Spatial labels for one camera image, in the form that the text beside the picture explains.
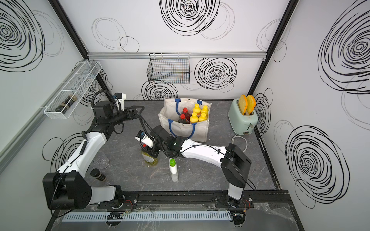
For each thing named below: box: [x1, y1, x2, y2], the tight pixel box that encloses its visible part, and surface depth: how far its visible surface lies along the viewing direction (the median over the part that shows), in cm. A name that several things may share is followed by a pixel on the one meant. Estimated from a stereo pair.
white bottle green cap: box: [168, 158, 179, 182], surface depth 72 cm
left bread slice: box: [238, 94, 249, 116], surface depth 93 cm
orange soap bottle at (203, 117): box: [198, 112, 208, 122], surface depth 84 cm
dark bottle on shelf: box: [54, 94, 78, 115], surface depth 68 cm
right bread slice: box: [246, 94, 257, 115], surface depth 92 cm
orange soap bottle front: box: [200, 104, 209, 116], surface depth 88 cm
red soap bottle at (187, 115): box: [182, 107, 191, 124], surface depth 92 cm
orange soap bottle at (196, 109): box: [192, 102, 201, 114], surface depth 90 cm
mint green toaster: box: [227, 98, 259, 136], surface depth 93 cm
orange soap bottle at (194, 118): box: [189, 112, 199, 124], surface depth 86 cm
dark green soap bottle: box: [177, 113, 187, 124], surface depth 89 cm
